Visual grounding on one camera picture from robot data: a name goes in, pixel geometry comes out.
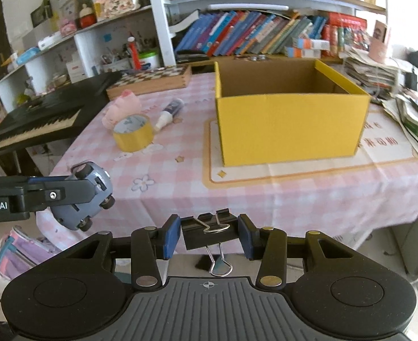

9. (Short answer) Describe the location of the white bookshelf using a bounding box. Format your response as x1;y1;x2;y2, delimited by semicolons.
145;0;389;65

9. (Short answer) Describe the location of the pink patterned box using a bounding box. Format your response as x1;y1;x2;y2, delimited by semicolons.
59;19;78;36

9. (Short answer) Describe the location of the red white tube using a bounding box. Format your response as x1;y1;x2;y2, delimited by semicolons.
127;37;140;70

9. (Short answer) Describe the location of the pink pig plush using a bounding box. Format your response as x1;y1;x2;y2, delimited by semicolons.
102;90;143;129

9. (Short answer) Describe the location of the black box with metal knobs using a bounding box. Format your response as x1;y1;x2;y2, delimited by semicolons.
233;55;272;63

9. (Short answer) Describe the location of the white flat box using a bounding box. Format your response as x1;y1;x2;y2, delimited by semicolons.
38;32;62;51

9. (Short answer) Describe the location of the black electronic keyboard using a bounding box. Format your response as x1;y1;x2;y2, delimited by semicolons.
0;70;123;160

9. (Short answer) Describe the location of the red book box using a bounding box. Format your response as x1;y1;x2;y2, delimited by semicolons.
327;12;368;56

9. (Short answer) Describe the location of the white pen holder with pens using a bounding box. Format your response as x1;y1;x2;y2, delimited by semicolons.
100;48;131;73

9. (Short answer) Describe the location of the pink cylindrical holder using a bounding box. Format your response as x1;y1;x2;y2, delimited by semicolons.
368;19;391;61

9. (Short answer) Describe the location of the pink checked cloth desktop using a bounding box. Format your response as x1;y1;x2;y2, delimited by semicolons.
35;59;418;253

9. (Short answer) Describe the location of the row of colourful leaning books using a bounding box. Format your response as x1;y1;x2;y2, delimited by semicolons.
175;10;328;57

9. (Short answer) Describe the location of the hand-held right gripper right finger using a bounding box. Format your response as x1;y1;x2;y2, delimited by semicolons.
237;213;373;290

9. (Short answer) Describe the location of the wooden chessboard box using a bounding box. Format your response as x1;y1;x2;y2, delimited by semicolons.
105;64;193;101

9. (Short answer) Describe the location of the orange white small box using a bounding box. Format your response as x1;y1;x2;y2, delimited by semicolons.
287;46;323;59
293;37;331;50

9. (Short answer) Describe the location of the white cubby shelf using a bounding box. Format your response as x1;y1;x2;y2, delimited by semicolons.
0;5;167;95

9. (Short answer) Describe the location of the blue wet wipes pack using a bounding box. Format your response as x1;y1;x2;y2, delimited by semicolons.
16;46;41;65

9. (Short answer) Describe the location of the yellow cardboard box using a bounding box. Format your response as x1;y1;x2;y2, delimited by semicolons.
214;59;371;168

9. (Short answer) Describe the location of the black keyboard stand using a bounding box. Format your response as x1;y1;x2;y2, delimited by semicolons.
11;149;23;177

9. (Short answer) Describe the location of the white carton red label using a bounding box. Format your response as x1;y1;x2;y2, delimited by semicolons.
66;61;87;84

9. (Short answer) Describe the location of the yellow tape roll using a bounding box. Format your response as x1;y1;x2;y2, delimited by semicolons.
113;113;155;153

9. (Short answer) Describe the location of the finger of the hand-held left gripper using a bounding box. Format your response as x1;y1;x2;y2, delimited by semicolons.
24;177;97;214

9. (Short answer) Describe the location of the red round jar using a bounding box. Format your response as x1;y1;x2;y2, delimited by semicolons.
78;3;97;29

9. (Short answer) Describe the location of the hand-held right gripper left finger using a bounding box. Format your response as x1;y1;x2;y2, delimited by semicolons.
45;214;182;291

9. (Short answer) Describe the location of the small framed picture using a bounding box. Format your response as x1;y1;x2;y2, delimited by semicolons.
30;5;53;28

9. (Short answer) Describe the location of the cream desk mat orange border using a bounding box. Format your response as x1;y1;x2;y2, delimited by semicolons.
203;108;418;186

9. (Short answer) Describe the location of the white tub green lid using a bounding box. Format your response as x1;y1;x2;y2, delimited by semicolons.
137;50;161;70

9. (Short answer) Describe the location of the grey blue toy car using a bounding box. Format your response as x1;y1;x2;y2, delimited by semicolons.
50;161;117;232

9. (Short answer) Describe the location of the black binder clip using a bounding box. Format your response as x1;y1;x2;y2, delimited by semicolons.
181;208;239;277

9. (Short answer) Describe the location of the stack of papers and magazines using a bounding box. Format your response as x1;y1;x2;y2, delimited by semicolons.
343;47;402;99

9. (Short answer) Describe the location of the pink purple bag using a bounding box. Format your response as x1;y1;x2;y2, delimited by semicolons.
0;225;61;278

